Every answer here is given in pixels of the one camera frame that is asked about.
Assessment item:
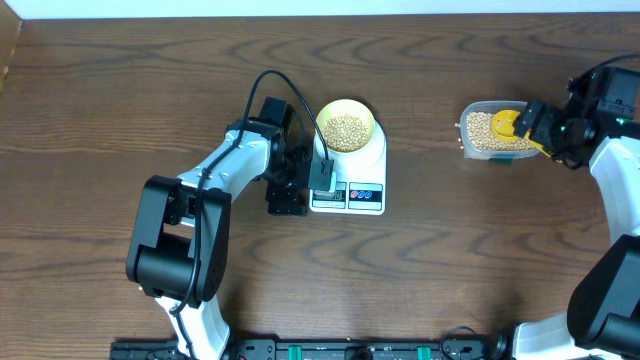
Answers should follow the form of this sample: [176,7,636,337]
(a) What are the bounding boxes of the yellow measuring scoop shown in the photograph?
[490,110,550,157]

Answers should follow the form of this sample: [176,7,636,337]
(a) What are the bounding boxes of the yellow plastic bowl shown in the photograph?
[316,99,375,153]

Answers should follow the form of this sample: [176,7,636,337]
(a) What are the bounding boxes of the white digital kitchen scale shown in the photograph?
[309,121,387,215]

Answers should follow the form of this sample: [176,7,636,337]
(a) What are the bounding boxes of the left black cable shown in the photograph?
[168,69,332,360]

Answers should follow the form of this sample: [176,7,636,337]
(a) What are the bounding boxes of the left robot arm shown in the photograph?
[126,97,309,359]

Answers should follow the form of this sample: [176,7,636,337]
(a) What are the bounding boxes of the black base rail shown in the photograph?
[107,336,517,360]

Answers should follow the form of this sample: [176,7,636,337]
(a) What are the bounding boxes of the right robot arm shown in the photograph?
[507,58,639,360]

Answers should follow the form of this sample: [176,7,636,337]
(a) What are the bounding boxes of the clear container of soybeans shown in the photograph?
[458,100,540,161]

